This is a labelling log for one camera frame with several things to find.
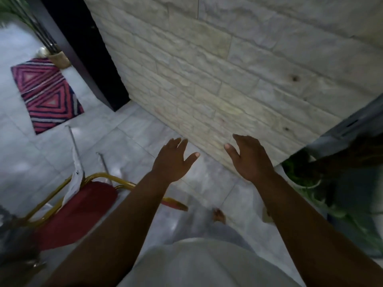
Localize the person's left hand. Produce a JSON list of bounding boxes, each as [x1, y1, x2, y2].
[[151, 137, 201, 184]]

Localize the person's right hand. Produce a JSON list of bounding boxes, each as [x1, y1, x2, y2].
[[223, 133, 275, 183]]

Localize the red gold chair legs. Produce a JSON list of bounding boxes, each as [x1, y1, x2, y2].
[[21, 125, 189, 252]]

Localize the person's left forearm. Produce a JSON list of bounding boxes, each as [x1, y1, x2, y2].
[[45, 173, 171, 287]]

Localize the person's right forearm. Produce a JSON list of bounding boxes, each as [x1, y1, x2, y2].
[[256, 171, 383, 287]]

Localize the person's right foot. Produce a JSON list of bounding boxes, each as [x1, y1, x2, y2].
[[212, 207, 227, 224]]

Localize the green leafy plant white pot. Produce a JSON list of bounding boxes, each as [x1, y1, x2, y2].
[[281, 146, 383, 258]]

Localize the grey metal cabinet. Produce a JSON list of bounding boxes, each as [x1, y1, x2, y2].
[[305, 94, 383, 160]]

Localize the red navy striped rug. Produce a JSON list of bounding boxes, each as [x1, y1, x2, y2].
[[10, 57, 85, 135]]

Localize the beige woven plant pot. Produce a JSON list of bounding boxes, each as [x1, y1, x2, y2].
[[47, 50, 72, 70]]

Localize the green palm plant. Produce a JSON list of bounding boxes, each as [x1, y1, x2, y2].
[[0, 0, 60, 56]]

